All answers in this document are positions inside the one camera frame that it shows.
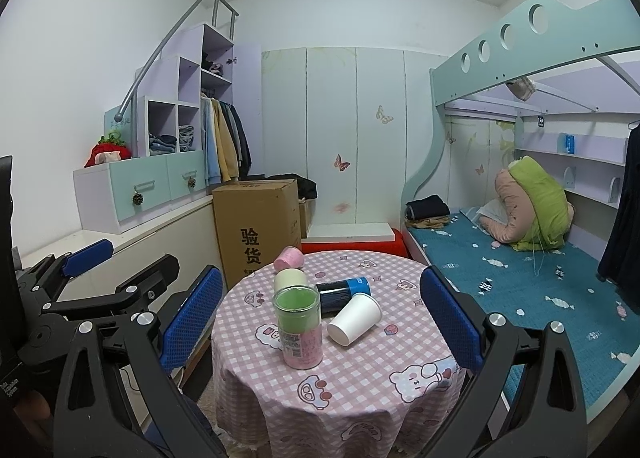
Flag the green and pink quilt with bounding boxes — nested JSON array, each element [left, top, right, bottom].
[[491, 157, 576, 252]]

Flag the white low cabinet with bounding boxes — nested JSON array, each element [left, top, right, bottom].
[[20, 195, 223, 404]]

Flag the yellow hanging jacket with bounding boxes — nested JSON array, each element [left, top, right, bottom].
[[216, 99, 241, 183]]

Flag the grey metal handrail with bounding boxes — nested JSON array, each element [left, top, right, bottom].
[[114, 0, 240, 123]]

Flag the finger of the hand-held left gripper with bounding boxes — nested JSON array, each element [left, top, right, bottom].
[[42, 254, 180, 334], [17, 239, 115, 311]]

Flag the pink checkered tablecloth round table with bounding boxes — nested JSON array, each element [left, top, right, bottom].
[[210, 251, 469, 458]]

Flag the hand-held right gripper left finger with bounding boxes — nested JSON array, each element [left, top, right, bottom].
[[52, 265, 228, 458]]

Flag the red strawberry plush toy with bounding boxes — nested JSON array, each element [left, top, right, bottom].
[[84, 133, 133, 168]]

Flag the blue printed bed sheet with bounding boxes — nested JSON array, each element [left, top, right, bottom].
[[407, 208, 640, 405]]

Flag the dark hanging garment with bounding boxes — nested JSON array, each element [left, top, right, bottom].
[[597, 124, 640, 292]]

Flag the black folded clothes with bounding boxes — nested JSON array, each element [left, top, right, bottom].
[[405, 195, 451, 222]]

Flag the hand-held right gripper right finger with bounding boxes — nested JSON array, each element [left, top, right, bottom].
[[410, 265, 589, 458]]

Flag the white board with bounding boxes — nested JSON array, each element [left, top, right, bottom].
[[301, 222, 394, 241]]

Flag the white wardrobe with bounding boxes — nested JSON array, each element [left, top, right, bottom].
[[261, 46, 451, 239]]

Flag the dark blue can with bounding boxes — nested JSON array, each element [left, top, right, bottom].
[[315, 277, 372, 317]]

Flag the teal bunk bed frame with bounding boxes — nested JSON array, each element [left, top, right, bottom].
[[402, 0, 640, 421]]

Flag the large cardboard box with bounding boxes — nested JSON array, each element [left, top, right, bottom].
[[212, 179, 302, 291]]

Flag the purple stair cabinet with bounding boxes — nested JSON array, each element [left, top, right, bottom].
[[73, 23, 264, 235]]

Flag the white pillow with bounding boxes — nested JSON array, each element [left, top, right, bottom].
[[459, 201, 507, 232]]

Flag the cream cup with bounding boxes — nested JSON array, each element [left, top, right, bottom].
[[274, 269, 310, 296]]

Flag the tan folded garment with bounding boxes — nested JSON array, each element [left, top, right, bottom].
[[406, 216, 454, 230]]

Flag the light blue hanging shirt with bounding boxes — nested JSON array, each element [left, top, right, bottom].
[[201, 96, 223, 186]]

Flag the dark hanging jacket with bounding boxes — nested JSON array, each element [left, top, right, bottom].
[[231, 106, 252, 178]]

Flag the white paper cup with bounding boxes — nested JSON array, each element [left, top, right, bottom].
[[327, 293, 383, 346]]

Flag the pink cup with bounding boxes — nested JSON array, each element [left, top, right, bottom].
[[273, 245, 304, 271]]

